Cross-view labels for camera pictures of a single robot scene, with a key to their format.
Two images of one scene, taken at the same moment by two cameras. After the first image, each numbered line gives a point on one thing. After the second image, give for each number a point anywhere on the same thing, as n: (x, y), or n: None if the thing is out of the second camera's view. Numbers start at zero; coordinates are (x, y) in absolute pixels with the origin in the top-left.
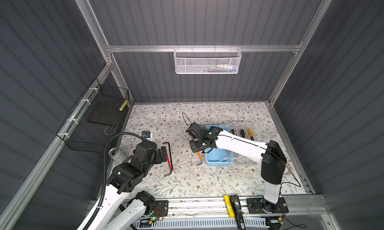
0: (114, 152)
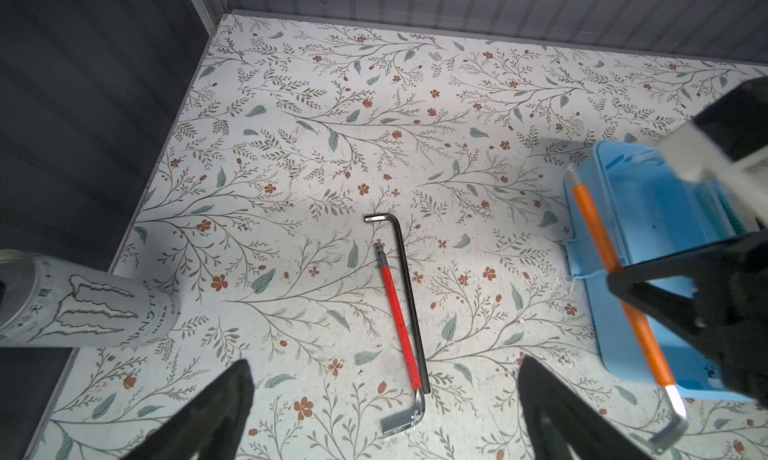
0: (46, 302)
